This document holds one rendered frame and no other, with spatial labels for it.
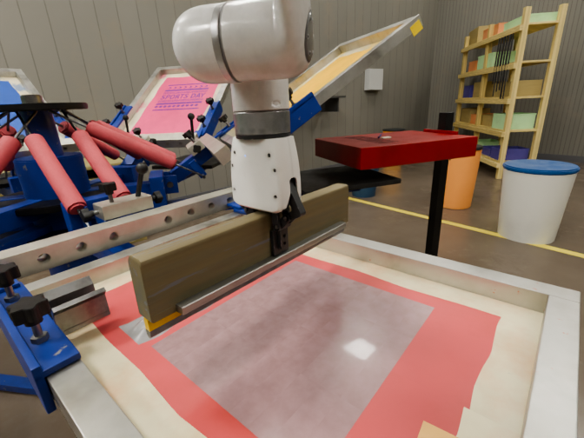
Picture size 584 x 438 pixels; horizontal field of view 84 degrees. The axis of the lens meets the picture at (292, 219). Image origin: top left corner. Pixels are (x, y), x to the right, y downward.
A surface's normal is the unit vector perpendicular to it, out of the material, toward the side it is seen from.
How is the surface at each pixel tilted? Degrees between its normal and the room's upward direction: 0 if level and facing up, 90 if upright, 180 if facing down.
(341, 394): 0
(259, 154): 86
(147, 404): 0
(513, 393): 0
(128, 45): 90
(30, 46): 90
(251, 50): 112
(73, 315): 90
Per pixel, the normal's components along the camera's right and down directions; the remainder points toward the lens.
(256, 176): -0.65, 0.28
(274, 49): -0.25, 0.62
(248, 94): -0.32, 0.33
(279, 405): -0.04, -0.94
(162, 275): 0.76, 0.18
